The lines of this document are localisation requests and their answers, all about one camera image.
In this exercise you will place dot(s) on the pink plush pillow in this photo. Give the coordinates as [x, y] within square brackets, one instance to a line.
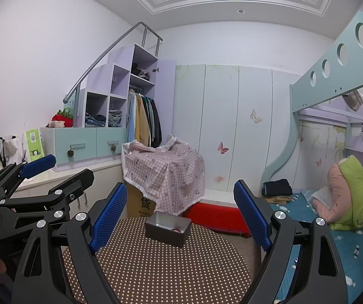
[335, 180]

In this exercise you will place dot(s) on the dark clothes pile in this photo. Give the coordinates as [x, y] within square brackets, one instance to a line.
[140, 71]

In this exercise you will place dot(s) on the yellow hanging coat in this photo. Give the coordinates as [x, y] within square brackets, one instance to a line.
[142, 120]

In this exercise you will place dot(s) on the teal bunk bed frame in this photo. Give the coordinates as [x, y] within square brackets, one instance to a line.
[327, 82]

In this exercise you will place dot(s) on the dark folded jeans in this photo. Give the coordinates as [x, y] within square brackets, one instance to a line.
[96, 120]

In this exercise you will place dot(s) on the cardboard box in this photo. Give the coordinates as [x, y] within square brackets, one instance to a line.
[140, 202]

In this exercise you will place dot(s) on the red bead charm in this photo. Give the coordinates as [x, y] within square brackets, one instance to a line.
[177, 229]

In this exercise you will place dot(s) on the dark hanging jackets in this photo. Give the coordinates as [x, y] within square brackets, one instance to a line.
[154, 123]

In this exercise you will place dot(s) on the narrow teal drawer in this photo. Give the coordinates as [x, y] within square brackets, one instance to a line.
[121, 139]

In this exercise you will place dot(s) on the brown dotted tablecloth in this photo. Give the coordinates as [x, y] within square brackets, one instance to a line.
[168, 269]

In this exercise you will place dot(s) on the white cabinet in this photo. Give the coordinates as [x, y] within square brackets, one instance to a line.
[105, 172]

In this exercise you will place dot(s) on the purple stair shelf unit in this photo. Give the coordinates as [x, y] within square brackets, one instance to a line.
[118, 79]

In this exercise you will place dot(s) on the recessed ceiling light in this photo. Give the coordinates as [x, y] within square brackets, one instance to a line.
[240, 11]

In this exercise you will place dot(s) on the white pillow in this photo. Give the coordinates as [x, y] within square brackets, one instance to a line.
[322, 198]

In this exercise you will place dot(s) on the light blue hanging shirt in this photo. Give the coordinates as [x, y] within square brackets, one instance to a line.
[131, 117]

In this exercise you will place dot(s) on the wide teal drawer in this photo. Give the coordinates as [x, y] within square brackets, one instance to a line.
[58, 142]

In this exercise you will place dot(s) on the grey metal box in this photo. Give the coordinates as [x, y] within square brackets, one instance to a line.
[165, 231]

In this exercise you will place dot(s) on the grey hanging pouch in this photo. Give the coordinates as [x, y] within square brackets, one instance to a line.
[354, 99]

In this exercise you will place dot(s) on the grey metal handrail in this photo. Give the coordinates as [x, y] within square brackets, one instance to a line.
[105, 53]

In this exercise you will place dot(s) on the beige butterfly sticker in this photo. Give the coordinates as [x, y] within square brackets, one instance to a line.
[256, 116]

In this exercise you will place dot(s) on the light folded jeans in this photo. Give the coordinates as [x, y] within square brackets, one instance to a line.
[115, 117]

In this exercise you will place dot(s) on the pink checked cloth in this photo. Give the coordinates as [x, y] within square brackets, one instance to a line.
[162, 167]

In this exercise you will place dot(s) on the red mat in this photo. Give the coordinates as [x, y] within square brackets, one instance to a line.
[216, 218]

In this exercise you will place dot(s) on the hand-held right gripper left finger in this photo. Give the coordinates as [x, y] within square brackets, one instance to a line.
[110, 218]

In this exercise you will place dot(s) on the beige folded cloth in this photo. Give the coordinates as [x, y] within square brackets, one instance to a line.
[279, 200]

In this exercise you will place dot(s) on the white bag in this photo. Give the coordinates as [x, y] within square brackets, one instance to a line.
[10, 150]

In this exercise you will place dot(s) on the pine cone pendant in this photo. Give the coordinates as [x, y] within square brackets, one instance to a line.
[71, 153]
[113, 148]

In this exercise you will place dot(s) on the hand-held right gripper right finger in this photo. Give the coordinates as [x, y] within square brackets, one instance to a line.
[251, 215]

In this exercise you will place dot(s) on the blue bedsheet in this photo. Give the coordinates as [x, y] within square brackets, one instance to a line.
[349, 259]

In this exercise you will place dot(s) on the pink and green bedding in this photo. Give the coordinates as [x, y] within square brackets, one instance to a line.
[355, 190]

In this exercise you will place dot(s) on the pink butterfly sticker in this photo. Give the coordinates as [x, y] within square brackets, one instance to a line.
[222, 148]

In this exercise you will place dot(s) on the green and white box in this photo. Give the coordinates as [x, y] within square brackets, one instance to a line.
[34, 144]

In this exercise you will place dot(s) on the red plush toy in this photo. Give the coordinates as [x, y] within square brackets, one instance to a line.
[62, 119]

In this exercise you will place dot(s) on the pale wardrobe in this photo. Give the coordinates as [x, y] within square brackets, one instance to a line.
[232, 101]

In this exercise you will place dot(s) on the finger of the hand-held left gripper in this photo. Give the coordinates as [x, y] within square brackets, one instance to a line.
[74, 180]
[39, 164]

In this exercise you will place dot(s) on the dark folded clothes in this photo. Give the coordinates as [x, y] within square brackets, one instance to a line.
[278, 186]

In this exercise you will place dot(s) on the small butterfly sticker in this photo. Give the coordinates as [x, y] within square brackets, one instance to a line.
[319, 162]

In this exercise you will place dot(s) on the faded butterfly sticker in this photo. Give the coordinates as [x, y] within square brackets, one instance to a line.
[219, 179]

